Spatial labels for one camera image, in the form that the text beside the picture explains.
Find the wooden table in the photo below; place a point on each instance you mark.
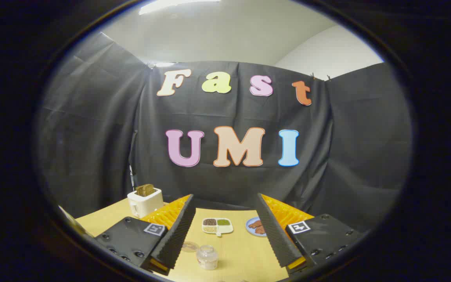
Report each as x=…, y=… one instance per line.
x=237, y=254

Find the clear plastic juice bottle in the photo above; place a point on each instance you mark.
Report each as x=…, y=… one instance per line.
x=207, y=258

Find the white divided grain dish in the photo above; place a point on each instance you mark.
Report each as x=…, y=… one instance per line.
x=217, y=226

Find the white toaster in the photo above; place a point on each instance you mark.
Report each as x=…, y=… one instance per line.
x=145, y=203

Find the brown toast slice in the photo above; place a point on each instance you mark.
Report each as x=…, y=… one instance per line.
x=145, y=190

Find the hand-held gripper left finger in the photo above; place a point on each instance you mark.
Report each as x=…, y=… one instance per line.
x=174, y=235

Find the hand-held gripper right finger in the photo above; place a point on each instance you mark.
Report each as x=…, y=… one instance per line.
x=274, y=235

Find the pale green cup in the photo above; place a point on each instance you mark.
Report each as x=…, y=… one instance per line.
x=73, y=223

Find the light blue plate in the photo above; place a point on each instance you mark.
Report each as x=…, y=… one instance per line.
x=250, y=229

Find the brown meat piece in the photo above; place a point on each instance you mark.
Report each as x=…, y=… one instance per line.
x=255, y=224
x=260, y=230

